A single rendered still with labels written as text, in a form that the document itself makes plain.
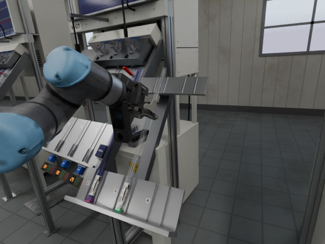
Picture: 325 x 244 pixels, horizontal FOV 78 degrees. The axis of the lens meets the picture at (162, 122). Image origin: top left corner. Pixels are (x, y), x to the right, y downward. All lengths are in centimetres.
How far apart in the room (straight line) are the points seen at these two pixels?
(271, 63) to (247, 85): 52
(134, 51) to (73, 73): 70
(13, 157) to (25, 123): 5
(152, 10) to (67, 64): 79
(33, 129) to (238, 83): 393
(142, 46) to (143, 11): 19
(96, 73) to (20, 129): 18
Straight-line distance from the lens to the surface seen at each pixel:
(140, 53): 102
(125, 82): 53
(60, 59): 40
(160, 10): 109
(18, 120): 32
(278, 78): 410
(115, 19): 128
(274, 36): 405
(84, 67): 40
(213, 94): 421
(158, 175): 74
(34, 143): 32
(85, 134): 100
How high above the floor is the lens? 113
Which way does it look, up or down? 18 degrees down
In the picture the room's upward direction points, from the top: 4 degrees counter-clockwise
